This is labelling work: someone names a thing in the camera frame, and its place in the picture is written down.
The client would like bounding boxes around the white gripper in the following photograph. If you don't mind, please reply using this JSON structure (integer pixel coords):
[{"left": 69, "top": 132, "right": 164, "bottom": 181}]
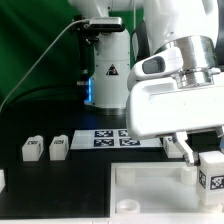
[{"left": 126, "top": 72, "right": 224, "bottom": 166}]

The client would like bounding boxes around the white square tabletop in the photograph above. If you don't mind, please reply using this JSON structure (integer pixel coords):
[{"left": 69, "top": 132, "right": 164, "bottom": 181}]
[{"left": 110, "top": 162, "right": 224, "bottom": 224}]

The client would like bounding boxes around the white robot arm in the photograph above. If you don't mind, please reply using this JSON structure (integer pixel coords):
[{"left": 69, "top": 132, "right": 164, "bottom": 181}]
[{"left": 68, "top": 0, "right": 224, "bottom": 166}]

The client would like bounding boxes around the white marker sheet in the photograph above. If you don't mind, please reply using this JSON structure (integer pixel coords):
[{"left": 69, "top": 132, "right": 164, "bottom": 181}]
[{"left": 71, "top": 129, "right": 161, "bottom": 150}]

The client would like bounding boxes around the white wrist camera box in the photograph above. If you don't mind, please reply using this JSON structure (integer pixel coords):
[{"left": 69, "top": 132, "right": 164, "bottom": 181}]
[{"left": 127, "top": 47, "right": 183, "bottom": 90}]

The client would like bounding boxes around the grey camera on stand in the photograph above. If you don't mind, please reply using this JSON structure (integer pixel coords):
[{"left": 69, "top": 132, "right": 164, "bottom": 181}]
[{"left": 89, "top": 17, "right": 123, "bottom": 32}]

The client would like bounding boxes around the white camera cable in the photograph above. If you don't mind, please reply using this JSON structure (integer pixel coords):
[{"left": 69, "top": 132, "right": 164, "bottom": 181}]
[{"left": 0, "top": 18, "right": 91, "bottom": 113}]

